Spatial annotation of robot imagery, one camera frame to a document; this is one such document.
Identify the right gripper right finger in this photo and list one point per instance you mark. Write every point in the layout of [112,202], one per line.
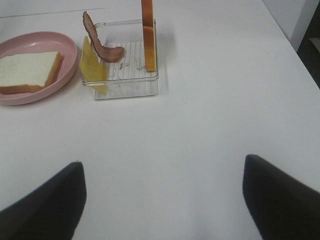
[281,207]

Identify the yellow cheese slice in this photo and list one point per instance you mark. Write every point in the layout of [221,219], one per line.
[92,70]

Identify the pink round plate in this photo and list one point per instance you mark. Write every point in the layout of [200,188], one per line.
[37,42]

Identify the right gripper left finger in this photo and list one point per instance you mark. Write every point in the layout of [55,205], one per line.
[50,212]

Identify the bread slice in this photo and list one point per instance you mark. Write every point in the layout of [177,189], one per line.
[149,41]
[28,72]

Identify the right clear plastic container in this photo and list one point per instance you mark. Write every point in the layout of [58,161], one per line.
[127,78]

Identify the bacon strip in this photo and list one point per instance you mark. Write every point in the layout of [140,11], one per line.
[107,54]

